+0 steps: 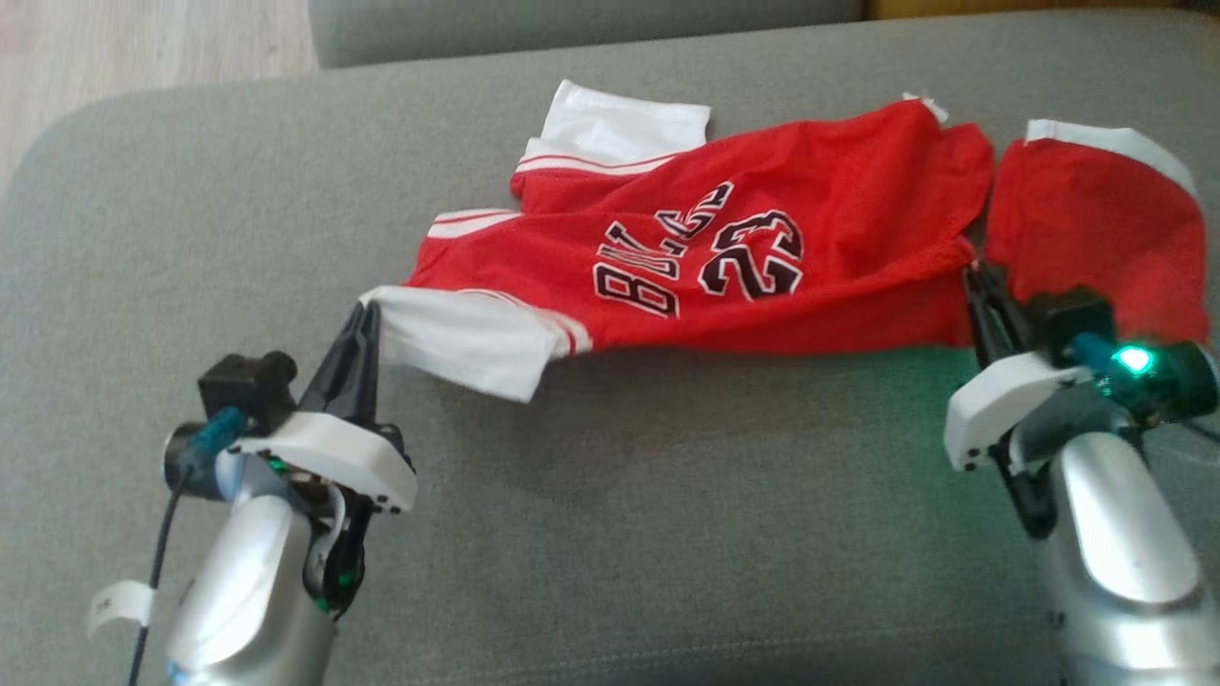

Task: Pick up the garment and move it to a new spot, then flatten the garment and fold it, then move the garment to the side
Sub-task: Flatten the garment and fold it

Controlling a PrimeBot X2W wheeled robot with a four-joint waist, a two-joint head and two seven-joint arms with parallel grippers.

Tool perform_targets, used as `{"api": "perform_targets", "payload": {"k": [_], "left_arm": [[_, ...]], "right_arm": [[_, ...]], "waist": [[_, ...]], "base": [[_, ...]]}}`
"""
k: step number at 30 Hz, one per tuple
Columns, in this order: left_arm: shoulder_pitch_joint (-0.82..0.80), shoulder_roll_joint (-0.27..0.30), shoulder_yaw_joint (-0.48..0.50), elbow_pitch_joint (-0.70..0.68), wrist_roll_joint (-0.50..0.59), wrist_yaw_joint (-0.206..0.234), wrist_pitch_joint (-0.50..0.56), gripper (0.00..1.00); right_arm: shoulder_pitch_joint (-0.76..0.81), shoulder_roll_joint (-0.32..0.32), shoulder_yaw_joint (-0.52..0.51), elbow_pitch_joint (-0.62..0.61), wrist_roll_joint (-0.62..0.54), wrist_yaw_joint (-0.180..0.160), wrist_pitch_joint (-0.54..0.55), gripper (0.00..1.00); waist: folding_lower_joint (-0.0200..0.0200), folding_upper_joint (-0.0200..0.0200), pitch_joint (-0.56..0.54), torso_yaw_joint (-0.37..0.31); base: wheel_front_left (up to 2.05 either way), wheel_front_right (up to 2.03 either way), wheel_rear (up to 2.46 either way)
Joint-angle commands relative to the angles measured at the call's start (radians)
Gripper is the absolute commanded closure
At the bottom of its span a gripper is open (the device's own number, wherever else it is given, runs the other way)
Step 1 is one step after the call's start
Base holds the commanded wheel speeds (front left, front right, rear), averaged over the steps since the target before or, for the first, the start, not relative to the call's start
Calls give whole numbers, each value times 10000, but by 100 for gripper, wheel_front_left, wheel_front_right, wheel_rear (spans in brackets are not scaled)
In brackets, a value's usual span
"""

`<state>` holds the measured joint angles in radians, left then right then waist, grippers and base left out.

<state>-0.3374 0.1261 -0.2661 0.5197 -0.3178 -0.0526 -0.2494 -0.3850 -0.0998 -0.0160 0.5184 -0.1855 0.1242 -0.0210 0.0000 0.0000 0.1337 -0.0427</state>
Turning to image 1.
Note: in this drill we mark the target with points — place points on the red shorts with white stripe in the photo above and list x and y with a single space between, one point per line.
1087 229

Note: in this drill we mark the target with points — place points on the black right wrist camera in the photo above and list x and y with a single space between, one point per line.
1072 319

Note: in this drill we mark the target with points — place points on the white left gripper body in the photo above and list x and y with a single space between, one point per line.
324 457

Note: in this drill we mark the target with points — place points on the grey sofa back cushion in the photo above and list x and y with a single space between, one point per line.
572 29

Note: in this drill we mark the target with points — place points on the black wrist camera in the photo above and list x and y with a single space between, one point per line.
1072 319
243 386

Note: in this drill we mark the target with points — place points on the red basketball jersey white sleeves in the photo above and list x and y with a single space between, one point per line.
762 248

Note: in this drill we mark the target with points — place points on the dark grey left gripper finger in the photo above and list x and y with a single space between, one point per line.
334 381
370 381

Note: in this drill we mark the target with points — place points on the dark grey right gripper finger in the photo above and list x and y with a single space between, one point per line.
982 324
1012 319

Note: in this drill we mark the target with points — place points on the yellow sofa cushion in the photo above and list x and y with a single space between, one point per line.
1029 8

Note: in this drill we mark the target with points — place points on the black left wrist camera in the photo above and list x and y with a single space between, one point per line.
243 386

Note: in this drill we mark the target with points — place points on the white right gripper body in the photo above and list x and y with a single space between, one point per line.
1001 405

